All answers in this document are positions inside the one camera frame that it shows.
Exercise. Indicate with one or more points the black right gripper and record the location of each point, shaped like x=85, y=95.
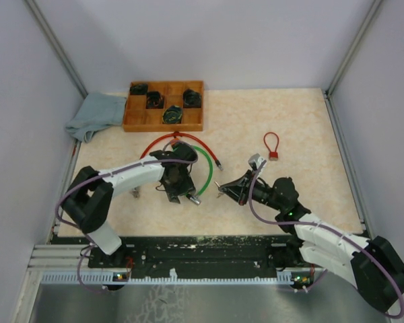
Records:
x=238, y=188

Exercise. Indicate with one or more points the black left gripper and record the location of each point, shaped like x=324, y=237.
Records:
x=188, y=186

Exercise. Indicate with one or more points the red cable padlock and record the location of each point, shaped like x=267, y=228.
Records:
x=272, y=149

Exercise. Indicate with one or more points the silver key bunch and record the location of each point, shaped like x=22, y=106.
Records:
x=135, y=193
x=219, y=190

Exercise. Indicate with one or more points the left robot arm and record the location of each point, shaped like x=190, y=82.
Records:
x=88, y=199

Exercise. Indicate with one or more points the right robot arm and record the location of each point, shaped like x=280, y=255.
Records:
x=372, y=266

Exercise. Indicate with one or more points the black yellow rolled item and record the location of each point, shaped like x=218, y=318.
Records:
x=172, y=115

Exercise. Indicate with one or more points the black rolled item right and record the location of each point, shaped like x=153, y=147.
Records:
x=191, y=99

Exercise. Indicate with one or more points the black rolled item far left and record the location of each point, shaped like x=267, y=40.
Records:
x=138, y=89

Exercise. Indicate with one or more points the grey blue cloth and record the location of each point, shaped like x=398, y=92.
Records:
x=97, y=113

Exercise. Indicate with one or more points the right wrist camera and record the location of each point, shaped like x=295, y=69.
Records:
x=255, y=161

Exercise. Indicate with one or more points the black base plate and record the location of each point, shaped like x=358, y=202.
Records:
x=204, y=257

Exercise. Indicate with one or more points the aluminium frame post right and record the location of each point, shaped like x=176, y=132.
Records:
x=363, y=30

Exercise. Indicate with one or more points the aluminium frame post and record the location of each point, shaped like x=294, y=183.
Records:
x=56, y=46
x=363, y=30

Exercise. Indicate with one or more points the aluminium frame post left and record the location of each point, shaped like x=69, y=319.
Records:
x=56, y=46

